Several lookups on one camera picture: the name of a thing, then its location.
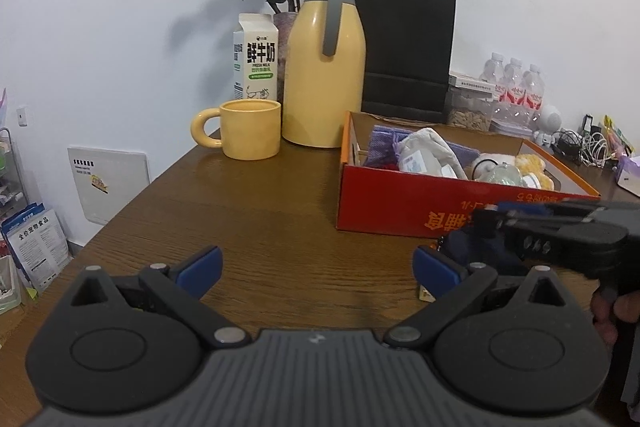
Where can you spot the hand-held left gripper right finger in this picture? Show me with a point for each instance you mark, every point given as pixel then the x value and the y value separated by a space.
pixel 435 269

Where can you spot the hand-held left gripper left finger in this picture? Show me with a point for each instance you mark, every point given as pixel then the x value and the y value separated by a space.
pixel 202 264

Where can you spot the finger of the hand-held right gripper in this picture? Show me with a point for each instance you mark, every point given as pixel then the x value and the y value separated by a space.
pixel 522 208
pixel 490 222

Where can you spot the navy fabric pouch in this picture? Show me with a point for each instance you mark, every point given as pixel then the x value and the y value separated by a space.
pixel 480 249

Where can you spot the red cardboard box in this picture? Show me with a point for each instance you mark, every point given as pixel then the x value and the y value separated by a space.
pixel 400 207

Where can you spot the purple fabric pouch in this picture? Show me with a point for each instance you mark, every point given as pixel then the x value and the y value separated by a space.
pixel 380 147

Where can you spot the person's right hand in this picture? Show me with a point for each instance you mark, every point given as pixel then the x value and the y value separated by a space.
pixel 627 309

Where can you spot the small yellow packet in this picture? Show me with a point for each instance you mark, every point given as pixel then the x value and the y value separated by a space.
pixel 427 293

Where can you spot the white yellow plush toy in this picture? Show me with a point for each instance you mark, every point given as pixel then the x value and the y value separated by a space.
pixel 532 164

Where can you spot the purple tissue box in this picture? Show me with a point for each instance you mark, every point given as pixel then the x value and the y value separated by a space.
pixel 630 177

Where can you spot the white robot figurine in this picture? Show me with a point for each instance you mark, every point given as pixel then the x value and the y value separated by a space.
pixel 547 122

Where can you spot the crumpled plastic bag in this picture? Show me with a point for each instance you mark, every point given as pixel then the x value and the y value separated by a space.
pixel 430 152

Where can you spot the small spray bottle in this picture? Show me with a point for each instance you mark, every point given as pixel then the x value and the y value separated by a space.
pixel 586 124

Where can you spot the clear seed container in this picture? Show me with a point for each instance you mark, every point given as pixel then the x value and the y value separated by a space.
pixel 470 112

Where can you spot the colourful snack packets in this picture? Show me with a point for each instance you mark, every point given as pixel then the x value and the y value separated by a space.
pixel 617 137

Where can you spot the clear water bottle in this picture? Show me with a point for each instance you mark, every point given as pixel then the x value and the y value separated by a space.
pixel 515 82
pixel 534 87
pixel 492 72

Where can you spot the yellow mug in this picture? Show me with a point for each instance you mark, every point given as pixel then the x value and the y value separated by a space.
pixel 250 129

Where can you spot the printed paper packets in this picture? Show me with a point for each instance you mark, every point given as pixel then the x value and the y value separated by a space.
pixel 37 247

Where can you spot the black paper bag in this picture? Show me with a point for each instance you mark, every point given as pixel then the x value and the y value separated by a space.
pixel 405 47

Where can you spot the white milk carton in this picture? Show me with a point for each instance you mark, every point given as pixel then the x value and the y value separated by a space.
pixel 256 62

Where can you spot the yellow thermos jug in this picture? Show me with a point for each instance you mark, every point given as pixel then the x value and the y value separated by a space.
pixel 322 92

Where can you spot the metal rack with small items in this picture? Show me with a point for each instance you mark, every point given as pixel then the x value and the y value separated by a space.
pixel 10 177

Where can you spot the glass vase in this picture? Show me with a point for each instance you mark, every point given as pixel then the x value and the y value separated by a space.
pixel 287 52

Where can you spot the white wall panel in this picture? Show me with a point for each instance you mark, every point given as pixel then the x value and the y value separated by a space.
pixel 110 184

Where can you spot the wall socket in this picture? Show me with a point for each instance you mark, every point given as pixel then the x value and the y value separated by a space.
pixel 21 117

